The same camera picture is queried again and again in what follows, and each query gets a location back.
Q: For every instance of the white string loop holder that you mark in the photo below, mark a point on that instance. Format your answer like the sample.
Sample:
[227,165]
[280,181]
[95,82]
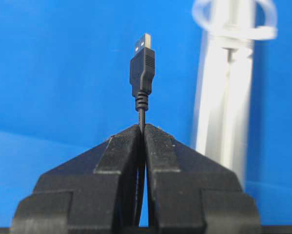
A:
[235,18]

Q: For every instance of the aluminium extrusion frame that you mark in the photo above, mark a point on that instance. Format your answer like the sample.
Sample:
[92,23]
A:
[222,100]

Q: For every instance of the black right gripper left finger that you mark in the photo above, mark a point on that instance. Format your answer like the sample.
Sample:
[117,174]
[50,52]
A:
[93,193]

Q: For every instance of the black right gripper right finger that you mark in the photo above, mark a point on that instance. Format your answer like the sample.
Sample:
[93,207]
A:
[189,193]

